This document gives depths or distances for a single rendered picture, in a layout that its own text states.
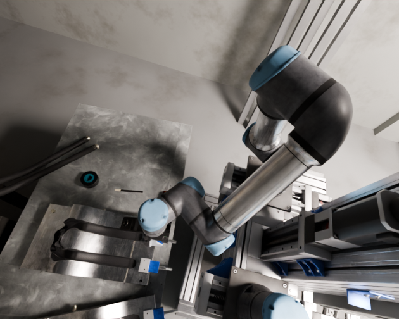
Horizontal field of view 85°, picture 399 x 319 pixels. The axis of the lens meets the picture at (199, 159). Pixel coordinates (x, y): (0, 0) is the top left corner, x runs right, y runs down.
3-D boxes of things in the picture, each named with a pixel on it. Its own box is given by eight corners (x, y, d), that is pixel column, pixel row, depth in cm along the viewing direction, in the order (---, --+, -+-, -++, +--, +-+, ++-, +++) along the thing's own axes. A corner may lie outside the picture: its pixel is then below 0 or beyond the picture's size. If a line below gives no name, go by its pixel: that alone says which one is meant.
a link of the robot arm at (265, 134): (263, 168, 92) (302, 111, 40) (238, 143, 96) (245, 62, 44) (284, 149, 93) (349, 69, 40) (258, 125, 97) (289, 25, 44)
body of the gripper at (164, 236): (167, 244, 76) (168, 240, 65) (142, 240, 75) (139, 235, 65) (171, 222, 80) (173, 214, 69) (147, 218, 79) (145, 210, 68)
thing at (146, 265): (172, 262, 94) (173, 262, 89) (170, 276, 91) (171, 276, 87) (142, 258, 93) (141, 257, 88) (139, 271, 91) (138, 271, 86)
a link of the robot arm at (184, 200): (211, 207, 66) (182, 230, 62) (187, 180, 69) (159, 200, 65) (216, 199, 59) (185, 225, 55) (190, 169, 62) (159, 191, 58)
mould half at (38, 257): (160, 223, 107) (160, 217, 95) (147, 284, 94) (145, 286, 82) (55, 207, 103) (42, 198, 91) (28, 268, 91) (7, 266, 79)
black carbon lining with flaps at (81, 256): (144, 231, 97) (142, 228, 89) (134, 272, 90) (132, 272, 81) (64, 219, 95) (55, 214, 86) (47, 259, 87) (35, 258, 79)
